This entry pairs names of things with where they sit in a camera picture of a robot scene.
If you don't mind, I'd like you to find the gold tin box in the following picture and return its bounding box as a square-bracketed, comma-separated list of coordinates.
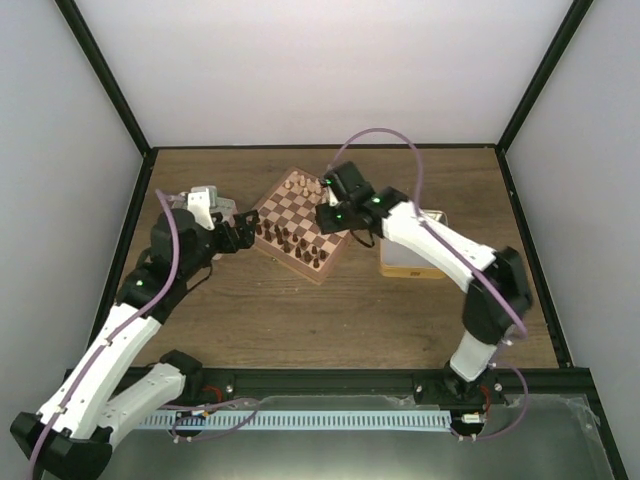
[379, 238, 446, 280]

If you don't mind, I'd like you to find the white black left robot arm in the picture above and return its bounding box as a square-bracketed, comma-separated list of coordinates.
[10, 208, 259, 479]

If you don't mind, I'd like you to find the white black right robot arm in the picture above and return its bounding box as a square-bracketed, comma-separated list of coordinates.
[254, 162, 533, 403]

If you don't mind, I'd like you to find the wooden chess board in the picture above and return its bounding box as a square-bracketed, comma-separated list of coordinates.
[254, 167, 354, 285]

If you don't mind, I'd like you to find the pink tin box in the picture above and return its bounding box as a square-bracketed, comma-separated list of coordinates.
[169, 189, 237, 226]

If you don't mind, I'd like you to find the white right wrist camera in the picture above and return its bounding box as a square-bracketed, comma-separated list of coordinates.
[326, 187, 338, 206]

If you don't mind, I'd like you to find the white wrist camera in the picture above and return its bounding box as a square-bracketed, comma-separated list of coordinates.
[326, 187, 338, 206]
[186, 186, 217, 230]

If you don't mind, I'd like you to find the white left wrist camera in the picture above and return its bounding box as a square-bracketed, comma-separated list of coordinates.
[186, 186, 217, 230]

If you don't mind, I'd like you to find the white slotted cable duct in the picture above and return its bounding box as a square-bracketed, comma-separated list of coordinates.
[138, 410, 451, 433]

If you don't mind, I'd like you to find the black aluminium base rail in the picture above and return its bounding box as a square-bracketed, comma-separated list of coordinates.
[183, 367, 594, 408]

